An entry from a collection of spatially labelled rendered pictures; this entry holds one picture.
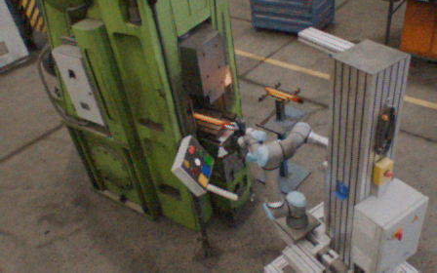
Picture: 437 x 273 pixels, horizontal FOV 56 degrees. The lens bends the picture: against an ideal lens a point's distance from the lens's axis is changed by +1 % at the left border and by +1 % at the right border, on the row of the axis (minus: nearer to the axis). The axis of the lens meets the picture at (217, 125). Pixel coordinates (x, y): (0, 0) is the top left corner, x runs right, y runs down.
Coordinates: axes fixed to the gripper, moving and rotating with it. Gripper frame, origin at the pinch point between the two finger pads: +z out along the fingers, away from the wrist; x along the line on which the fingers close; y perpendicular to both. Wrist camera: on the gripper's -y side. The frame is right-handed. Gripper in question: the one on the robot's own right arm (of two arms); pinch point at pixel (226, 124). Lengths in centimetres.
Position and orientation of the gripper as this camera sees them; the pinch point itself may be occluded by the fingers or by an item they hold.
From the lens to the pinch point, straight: 337.0
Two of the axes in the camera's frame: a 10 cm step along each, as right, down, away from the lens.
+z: -8.1, -2.4, 5.3
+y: 1.5, 8.0, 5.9
